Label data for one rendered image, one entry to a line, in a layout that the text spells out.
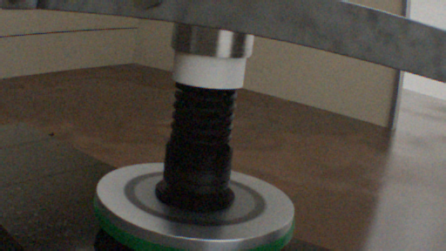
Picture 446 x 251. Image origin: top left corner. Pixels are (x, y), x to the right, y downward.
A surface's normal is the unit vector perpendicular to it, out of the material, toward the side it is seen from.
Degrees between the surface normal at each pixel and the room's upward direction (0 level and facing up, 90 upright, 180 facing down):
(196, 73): 90
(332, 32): 90
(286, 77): 90
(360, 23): 90
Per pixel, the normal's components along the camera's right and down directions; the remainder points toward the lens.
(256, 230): 0.12, -0.96
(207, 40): -0.12, 0.23
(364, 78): -0.59, 0.13
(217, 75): 0.27, 0.27
